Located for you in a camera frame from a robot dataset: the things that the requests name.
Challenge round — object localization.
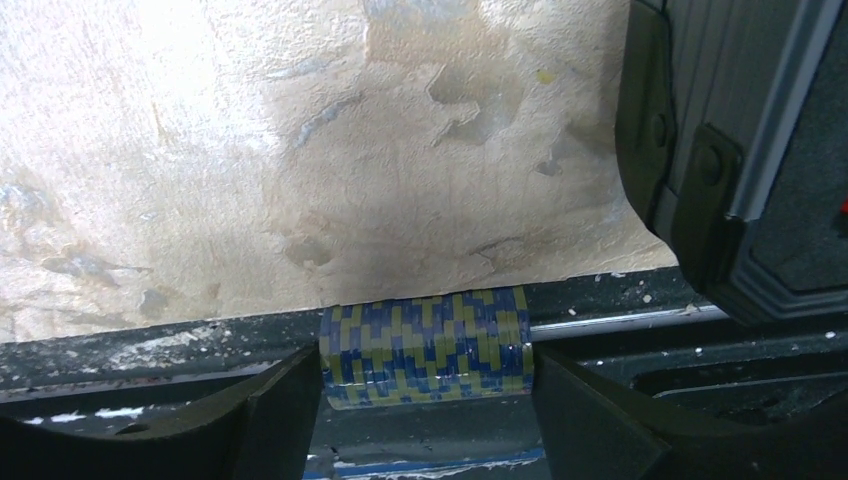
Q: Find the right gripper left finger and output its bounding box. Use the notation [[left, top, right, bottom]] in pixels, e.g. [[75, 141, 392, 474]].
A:
[[1, 346, 323, 479]]

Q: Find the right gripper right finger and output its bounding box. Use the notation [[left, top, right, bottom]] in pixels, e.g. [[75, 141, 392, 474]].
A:
[[532, 347, 847, 479]]

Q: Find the blue yellow chip stack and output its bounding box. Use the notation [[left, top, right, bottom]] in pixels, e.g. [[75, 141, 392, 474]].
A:
[[319, 286, 535, 410]]

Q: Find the black table front rail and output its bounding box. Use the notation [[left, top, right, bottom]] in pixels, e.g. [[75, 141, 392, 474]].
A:
[[1, 268, 847, 479]]

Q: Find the black poker set case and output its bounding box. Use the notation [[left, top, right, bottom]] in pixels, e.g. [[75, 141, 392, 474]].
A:
[[615, 1, 847, 324]]

